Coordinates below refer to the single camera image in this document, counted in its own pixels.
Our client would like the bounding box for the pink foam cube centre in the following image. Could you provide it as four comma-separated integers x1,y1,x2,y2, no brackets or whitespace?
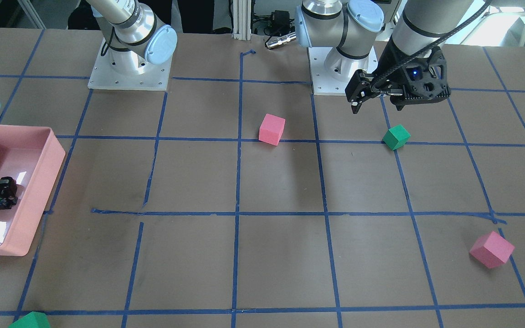
258,113,286,146

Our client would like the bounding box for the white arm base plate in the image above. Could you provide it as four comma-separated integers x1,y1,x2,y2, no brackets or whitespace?
87,48,173,92
308,46,378,96

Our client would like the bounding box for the green foam cube far corner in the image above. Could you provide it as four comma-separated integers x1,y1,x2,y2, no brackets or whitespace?
8,312,51,328

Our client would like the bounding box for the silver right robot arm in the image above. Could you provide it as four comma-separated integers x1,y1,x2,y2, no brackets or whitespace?
0,0,177,210

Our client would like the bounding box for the pink plastic bin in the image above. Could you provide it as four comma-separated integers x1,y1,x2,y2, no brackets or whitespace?
0,125,66,256

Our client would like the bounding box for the silver cylindrical connector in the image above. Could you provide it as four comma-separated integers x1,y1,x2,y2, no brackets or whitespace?
264,32,297,50

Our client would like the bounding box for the pink foam cube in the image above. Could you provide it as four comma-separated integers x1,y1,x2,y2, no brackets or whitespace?
469,231,515,269
258,113,286,146

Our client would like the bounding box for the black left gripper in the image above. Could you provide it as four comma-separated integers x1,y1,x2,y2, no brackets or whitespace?
345,48,451,114

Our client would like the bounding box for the green foam cube near base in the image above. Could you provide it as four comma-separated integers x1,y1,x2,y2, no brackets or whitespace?
382,124,411,151

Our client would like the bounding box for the pink foam cube outer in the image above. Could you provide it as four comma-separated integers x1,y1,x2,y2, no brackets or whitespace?
469,231,515,269

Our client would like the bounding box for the aluminium frame post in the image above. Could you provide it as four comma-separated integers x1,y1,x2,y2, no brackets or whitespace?
231,0,252,41

